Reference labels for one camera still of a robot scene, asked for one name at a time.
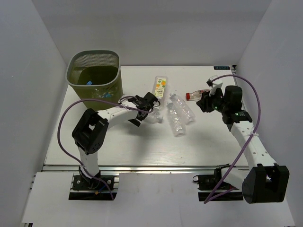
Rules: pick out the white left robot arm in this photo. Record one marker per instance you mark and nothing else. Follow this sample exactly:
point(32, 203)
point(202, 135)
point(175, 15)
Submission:
point(89, 133)

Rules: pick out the dark blue corner label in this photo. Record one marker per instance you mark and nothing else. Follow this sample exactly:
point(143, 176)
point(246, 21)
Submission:
point(221, 68)

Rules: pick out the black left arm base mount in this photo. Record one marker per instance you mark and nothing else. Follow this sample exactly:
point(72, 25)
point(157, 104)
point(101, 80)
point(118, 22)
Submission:
point(81, 190)

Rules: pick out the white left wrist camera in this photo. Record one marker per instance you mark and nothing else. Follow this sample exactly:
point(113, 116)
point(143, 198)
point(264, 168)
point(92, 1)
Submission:
point(126, 101)

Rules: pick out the red cap clear bottle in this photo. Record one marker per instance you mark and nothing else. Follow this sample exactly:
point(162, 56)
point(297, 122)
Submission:
point(196, 95)

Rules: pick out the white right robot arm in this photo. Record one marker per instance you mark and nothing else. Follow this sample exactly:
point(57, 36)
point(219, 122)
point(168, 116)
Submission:
point(266, 181)

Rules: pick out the olive green mesh bin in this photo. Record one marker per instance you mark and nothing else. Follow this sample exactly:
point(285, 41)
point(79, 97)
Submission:
point(102, 68)

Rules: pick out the clear crumpled bottle large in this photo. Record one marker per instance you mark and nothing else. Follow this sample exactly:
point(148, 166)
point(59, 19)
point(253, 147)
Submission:
point(176, 124)

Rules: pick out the clear crumpled bottle small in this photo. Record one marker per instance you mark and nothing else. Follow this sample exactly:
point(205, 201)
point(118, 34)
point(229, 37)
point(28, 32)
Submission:
point(182, 108)

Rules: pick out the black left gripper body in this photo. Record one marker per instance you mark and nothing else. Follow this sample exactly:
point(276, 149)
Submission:
point(141, 118)

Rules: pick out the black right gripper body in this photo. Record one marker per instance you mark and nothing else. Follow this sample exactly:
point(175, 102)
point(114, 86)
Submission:
point(218, 104)

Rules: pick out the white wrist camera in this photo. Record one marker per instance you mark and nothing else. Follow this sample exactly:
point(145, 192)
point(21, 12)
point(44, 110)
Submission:
point(214, 83)
point(126, 101)

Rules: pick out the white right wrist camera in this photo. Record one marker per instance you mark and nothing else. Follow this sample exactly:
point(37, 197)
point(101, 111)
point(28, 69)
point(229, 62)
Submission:
point(214, 83)

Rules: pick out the orange label juice bottle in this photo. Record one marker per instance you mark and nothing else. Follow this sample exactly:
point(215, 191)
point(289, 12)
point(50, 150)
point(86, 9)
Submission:
point(160, 89)

